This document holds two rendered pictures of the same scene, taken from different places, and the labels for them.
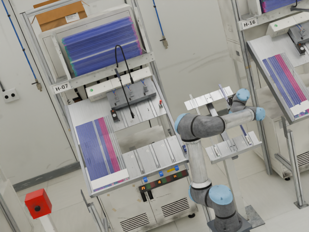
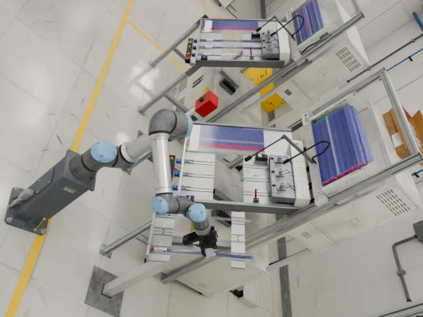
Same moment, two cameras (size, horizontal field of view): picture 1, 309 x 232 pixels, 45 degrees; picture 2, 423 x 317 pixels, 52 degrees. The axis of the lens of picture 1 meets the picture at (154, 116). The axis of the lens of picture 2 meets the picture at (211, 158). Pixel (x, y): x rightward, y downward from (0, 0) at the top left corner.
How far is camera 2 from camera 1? 2.16 m
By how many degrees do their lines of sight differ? 54
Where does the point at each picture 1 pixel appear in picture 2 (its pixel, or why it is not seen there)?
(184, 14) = not seen: outside the picture
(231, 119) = (158, 149)
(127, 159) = (208, 155)
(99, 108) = (276, 152)
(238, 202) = (121, 278)
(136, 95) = (275, 178)
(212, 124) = (157, 118)
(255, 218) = (97, 301)
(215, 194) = (106, 143)
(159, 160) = (191, 177)
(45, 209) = (199, 105)
